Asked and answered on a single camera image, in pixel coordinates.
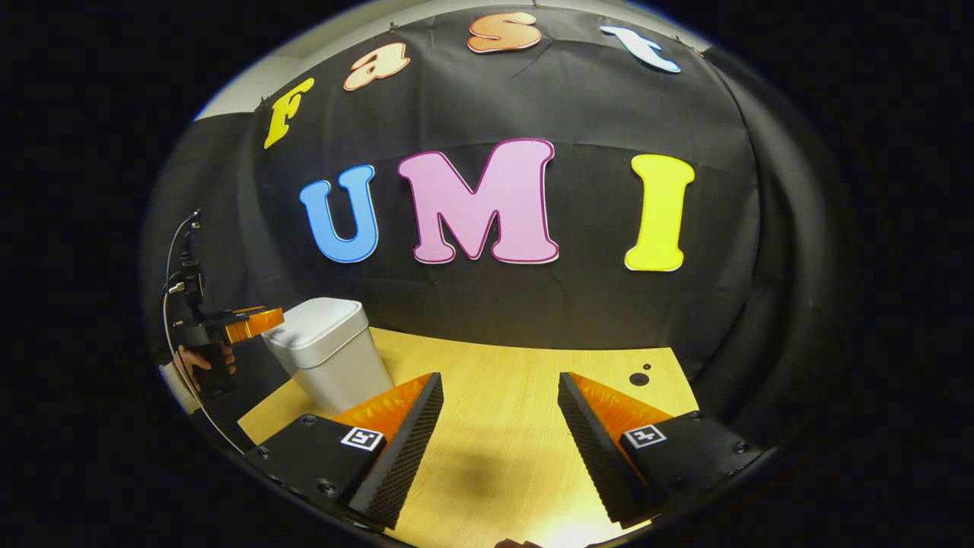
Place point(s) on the wooden desktop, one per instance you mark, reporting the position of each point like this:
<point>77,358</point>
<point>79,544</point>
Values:
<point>494,426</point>

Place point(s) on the black backdrop cloth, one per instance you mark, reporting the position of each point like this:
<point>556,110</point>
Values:
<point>533,304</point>

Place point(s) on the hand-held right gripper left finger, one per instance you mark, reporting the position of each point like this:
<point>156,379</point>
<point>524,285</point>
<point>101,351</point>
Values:
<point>407,457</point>

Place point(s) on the white desktop garbage bin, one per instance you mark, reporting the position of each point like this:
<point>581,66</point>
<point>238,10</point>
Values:
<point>335,358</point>

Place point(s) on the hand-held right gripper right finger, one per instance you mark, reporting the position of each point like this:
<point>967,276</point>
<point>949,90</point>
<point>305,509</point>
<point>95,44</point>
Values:
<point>597,457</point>

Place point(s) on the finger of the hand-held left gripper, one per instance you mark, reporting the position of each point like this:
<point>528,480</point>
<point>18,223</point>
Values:
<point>249,310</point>
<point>255,326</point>

